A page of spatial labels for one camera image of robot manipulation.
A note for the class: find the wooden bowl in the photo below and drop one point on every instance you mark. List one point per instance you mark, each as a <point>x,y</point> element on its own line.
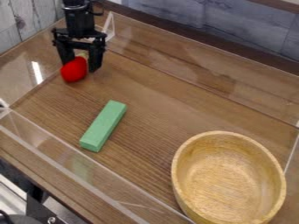
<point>228,179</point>

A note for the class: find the black metal table frame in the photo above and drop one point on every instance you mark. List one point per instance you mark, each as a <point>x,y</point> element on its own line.
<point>22,199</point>

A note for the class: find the clear acrylic enclosure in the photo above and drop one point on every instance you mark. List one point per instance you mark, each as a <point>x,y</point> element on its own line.
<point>184,88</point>

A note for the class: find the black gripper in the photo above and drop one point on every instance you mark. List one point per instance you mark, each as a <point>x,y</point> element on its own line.
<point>92,42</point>

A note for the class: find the green rectangular block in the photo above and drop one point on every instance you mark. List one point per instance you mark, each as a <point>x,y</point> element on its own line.
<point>104,125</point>

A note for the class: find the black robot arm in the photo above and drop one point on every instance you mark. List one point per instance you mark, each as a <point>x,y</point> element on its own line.
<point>81,34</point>

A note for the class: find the red strawberry toy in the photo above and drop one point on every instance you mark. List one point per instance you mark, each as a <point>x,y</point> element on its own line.
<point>76,70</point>

